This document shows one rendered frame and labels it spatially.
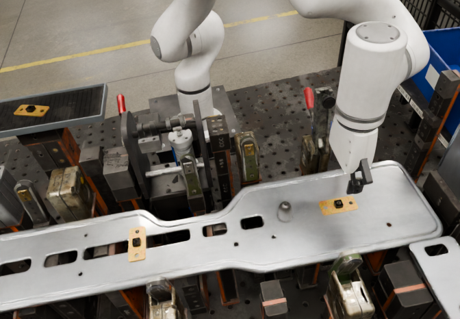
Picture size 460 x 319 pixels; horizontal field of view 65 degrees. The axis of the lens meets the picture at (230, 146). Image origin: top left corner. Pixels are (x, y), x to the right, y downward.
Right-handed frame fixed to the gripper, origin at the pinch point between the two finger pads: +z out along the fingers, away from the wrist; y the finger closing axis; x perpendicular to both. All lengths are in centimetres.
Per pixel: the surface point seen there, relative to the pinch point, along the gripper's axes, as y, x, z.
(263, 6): -311, 52, 112
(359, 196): -1.3, 5.8, 12.2
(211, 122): -22.7, -25.3, 0.4
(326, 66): -191, 76, 112
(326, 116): -14.9, 1.0, -2.3
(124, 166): -17, -48, 4
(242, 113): -72, -11, 42
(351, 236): 8.1, 0.0, 12.2
